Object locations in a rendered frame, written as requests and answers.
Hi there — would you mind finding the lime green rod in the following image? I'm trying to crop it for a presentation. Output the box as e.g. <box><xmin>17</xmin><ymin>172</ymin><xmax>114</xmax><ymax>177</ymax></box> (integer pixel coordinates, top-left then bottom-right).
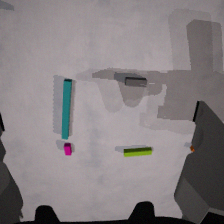
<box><xmin>124</xmin><ymin>147</ymin><xmax>152</xmax><ymax>157</ymax></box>

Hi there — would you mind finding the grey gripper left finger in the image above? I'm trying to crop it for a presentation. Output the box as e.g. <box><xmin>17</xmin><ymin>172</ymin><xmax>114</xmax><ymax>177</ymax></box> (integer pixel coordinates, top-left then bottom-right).
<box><xmin>0</xmin><ymin>113</ymin><xmax>23</xmax><ymax>224</ymax></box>

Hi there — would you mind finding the turquoise rod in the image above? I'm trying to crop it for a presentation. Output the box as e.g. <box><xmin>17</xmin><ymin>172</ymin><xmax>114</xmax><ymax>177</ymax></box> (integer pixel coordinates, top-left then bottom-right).
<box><xmin>62</xmin><ymin>79</ymin><xmax>72</xmax><ymax>140</ymax></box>

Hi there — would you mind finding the magenta block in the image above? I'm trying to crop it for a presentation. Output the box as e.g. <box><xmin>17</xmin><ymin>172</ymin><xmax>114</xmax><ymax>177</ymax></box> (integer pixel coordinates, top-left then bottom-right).
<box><xmin>64</xmin><ymin>143</ymin><xmax>72</xmax><ymax>155</ymax></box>

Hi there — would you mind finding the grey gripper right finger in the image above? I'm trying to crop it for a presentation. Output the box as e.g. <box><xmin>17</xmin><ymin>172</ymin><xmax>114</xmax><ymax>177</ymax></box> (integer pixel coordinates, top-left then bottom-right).
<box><xmin>174</xmin><ymin>101</ymin><xmax>224</xmax><ymax>224</ymax></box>

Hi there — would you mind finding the grey rod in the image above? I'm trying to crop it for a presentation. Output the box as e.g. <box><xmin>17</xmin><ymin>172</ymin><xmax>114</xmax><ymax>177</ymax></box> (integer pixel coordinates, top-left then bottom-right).
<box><xmin>125</xmin><ymin>77</ymin><xmax>147</xmax><ymax>87</ymax></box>

